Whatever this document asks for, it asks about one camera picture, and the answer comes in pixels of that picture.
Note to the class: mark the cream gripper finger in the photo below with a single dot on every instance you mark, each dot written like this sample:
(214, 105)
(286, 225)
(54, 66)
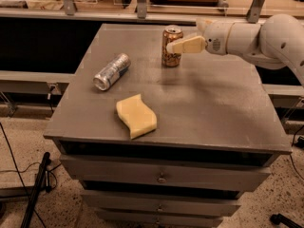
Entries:
(194, 44)
(202, 23)

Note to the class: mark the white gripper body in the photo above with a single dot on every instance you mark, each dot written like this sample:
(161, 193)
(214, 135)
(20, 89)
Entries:
(216, 38)

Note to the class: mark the orange soda can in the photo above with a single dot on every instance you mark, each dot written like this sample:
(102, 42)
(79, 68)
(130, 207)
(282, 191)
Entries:
(170, 34)

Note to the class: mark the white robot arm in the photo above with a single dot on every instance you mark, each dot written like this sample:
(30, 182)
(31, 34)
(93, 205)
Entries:
(274, 44)

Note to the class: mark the silver blue can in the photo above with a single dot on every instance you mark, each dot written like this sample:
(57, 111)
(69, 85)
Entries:
(112, 72)

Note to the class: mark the yellow wavy sponge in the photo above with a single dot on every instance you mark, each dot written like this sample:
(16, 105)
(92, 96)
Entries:
(137, 116)

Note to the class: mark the grey drawer cabinet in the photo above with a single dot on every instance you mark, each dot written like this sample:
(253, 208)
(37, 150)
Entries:
(209, 109)

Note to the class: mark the top grey drawer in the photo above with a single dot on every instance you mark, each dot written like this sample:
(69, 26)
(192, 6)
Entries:
(227, 177)

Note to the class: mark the grey drawer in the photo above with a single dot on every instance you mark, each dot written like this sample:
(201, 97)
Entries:
(160, 219)
(227, 177)
(163, 204)

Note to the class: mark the middle grey drawer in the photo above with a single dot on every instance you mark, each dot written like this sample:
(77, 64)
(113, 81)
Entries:
(163, 204)

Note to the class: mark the bottom grey drawer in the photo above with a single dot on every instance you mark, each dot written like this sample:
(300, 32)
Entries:
(160, 219)

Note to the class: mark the black stand foot right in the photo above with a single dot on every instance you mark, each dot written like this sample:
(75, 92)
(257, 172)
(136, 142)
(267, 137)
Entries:
(278, 218)

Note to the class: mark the black tripod leg left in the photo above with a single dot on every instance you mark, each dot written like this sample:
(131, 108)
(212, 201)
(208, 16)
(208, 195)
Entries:
(33, 197)

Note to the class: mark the grey metal rail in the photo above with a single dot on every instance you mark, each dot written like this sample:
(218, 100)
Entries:
(34, 82)

